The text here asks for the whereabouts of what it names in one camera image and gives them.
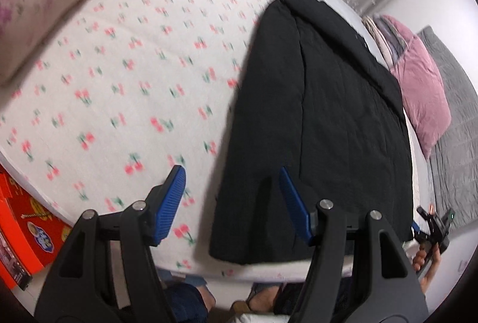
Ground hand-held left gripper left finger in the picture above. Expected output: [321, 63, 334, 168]
[34, 164, 187, 323]

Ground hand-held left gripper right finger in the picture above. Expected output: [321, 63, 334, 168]
[279, 166, 429, 323]

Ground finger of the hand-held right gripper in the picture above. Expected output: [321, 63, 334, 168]
[411, 220, 427, 241]
[416, 206, 434, 224]

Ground black quilted coat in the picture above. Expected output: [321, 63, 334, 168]
[208, 0, 414, 266]

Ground person's right hand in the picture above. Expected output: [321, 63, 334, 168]
[412, 244, 442, 287]

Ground grey quilted headboard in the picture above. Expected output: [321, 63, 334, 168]
[416, 25, 478, 234]

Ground person's navy trouser leg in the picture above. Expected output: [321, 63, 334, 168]
[159, 269, 216, 323]

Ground person's foot in slipper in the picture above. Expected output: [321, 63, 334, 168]
[231, 282, 285, 315]

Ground pink velvet pillow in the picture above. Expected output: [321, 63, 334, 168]
[388, 14, 452, 160]

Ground orange printed box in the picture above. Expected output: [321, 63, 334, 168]
[0, 162, 72, 291]

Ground folded beige cloths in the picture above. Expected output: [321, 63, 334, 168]
[361, 13, 397, 67]

